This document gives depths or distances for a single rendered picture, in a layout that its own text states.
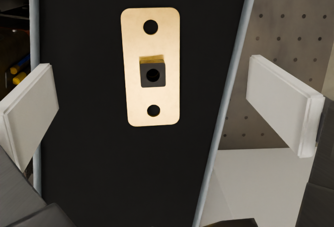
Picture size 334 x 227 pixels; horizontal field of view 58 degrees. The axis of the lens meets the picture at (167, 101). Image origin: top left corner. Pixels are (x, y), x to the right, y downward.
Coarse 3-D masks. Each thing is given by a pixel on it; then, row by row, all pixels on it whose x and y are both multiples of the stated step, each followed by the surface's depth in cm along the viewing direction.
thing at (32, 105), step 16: (48, 64) 17; (32, 80) 15; (48, 80) 17; (16, 96) 13; (32, 96) 14; (48, 96) 17; (0, 112) 11; (16, 112) 12; (32, 112) 14; (48, 112) 16; (0, 128) 11; (16, 128) 12; (32, 128) 14; (0, 144) 12; (16, 144) 12; (32, 144) 14; (16, 160) 12
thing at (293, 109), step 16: (256, 64) 18; (272, 64) 17; (256, 80) 18; (272, 80) 16; (288, 80) 14; (256, 96) 18; (272, 96) 16; (288, 96) 14; (304, 96) 13; (320, 96) 12; (272, 112) 16; (288, 112) 14; (304, 112) 13; (320, 112) 13; (288, 128) 14; (304, 128) 13; (288, 144) 14; (304, 144) 13
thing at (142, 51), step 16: (128, 16) 19; (144, 16) 19; (160, 16) 19; (176, 16) 20; (128, 32) 20; (144, 32) 20; (160, 32) 20; (176, 32) 20; (128, 48) 20; (144, 48) 20; (160, 48) 20; (176, 48) 20; (128, 64) 20; (144, 64) 20; (160, 64) 20; (176, 64) 21; (128, 80) 21; (144, 80) 20; (160, 80) 20; (176, 80) 21; (128, 96) 21; (144, 96) 22; (160, 96) 22; (176, 96) 22; (128, 112) 22; (144, 112) 22; (160, 112) 22; (176, 112) 22
